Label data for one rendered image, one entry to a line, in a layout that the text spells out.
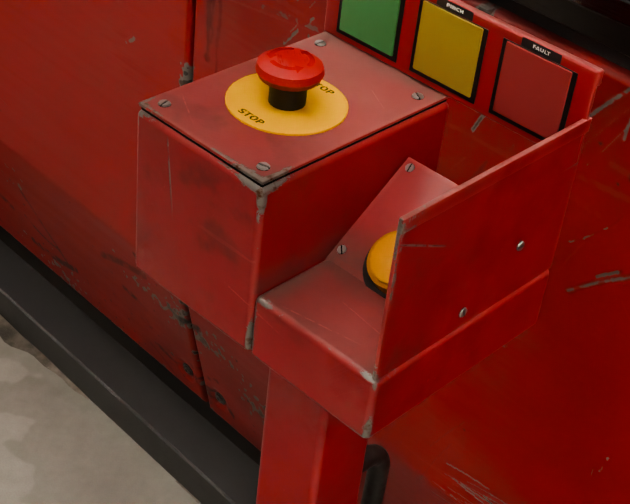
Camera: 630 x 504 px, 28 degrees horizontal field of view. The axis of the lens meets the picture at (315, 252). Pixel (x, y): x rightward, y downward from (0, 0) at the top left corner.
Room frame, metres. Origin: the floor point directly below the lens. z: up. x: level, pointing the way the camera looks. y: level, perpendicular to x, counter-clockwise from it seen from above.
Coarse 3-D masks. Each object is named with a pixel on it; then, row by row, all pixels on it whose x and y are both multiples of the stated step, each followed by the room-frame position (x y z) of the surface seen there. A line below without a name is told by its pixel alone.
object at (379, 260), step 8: (392, 232) 0.59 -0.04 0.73; (384, 240) 0.58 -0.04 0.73; (392, 240) 0.58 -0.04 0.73; (376, 248) 0.58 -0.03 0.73; (384, 248) 0.58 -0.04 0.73; (392, 248) 0.58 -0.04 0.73; (368, 256) 0.58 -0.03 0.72; (376, 256) 0.58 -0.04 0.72; (384, 256) 0.58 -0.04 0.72; (392, 256) 0.57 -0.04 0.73; (368, 264) 0.57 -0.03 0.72; (376, 264) 0.57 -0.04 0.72; (384, 264) 0.57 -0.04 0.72; (368, 272) 0.57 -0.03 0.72; (376, 272) 0.57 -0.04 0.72; (384, 272) 0.57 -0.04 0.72; (376, 280) 0.56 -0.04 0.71; (384, 280) 0.56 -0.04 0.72; (384, 288) 0.56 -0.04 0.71
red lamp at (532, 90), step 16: (512, 48) 0.64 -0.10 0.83; (512, 64) 0.64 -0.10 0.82; (528, 64) 0.63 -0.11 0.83; (544, 64) 0.63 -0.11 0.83; (512, 80) 0.64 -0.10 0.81; (528, 80) 0.63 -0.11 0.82; (544, 80) 0.62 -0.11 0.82; (560, 80) 0.62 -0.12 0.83; (496, 96) 0.64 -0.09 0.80; (512, 96) 0.64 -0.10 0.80; (528, 96) 0.63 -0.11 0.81; (544, 96) 0.62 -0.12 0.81; (560, 96) 0.62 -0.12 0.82; (512, 112) 0.63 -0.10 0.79; (528, 112) 0.63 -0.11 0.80; (544, 112) 0.62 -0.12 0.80; (560, 112) 0.62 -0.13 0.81; (528, 128) 0.63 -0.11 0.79; (544, 128) 0.62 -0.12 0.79
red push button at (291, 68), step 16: (288, 48) 0.65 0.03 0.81; (256, 64) 0.63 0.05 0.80; (272, 64) 0.63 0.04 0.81; (288, 64) 0.63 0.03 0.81; (304, 64) 0.63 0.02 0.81; (320, 64) 0.64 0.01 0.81; (272, 80) 0.62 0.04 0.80; (288, 80) 0.62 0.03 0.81; (304, 80) 0.62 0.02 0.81; (320, 80) 0.63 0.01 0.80; (272, 96) 0.63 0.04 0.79; (288, 96) 0.63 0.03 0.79; (304, 96) 0.63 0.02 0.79
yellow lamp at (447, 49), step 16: (432, 16) 0.68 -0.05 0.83; (448, 16) 0.67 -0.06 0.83; (432, 32) 0.68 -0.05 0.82; (448, 32) 0.67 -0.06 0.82; (464, 32) 0.66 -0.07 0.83; (480, 32) 0.66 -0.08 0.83; (416, 48) 0.68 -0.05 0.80; (432, 48) 0.68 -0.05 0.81; (448, 48) 0.67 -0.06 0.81; (464, 48) 0.66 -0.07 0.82; (416, 64) 0.68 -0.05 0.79; (432, 64) 0.67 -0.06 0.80; (448, 64) 0.67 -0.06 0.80; (464, 64) 0.66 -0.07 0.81; (448, 80) 0.67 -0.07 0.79; (464, 80) 0.66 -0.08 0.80
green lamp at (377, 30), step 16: (352, 0) 0.72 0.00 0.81; (368, 0) 0.71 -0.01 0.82; (384, 0) 0.70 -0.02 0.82; (400, 0) 0.70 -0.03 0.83; (352, 16) 0.72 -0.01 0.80; (368, 16) 0.71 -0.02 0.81; (384, 16) 0.70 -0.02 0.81; (352, 32) 0.72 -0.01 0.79; (368, 32) 0.71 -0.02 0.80; (384, 32) 0.70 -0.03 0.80; (384, 48) 0.70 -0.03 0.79
